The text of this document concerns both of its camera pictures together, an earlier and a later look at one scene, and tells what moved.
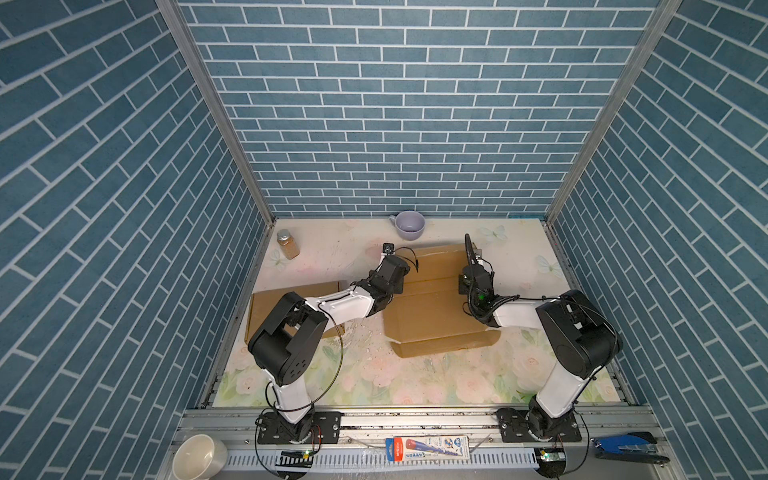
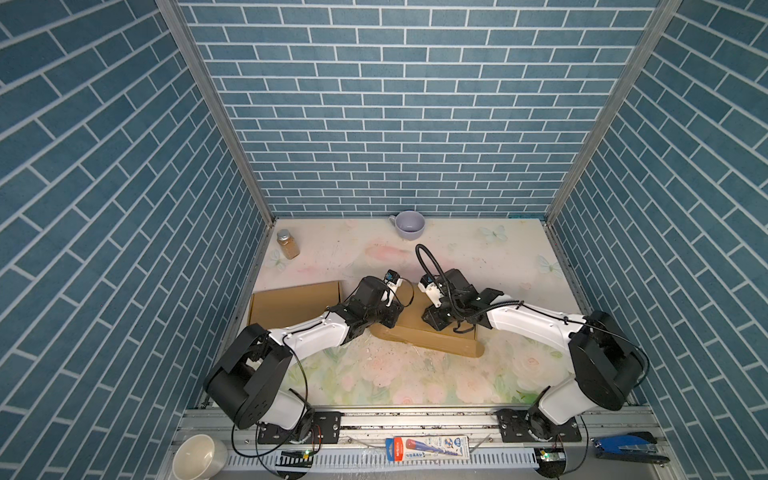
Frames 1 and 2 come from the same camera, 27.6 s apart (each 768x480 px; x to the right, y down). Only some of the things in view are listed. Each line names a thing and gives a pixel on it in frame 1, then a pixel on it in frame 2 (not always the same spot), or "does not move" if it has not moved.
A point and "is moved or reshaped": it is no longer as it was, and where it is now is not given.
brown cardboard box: (428, 316) is moved or reshaped
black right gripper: (462, 284) → (432, 318)
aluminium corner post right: (653, 33) does not move
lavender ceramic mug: (409, 224) does not move
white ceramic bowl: (199, 457) does not move
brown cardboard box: (263, 302) does not move
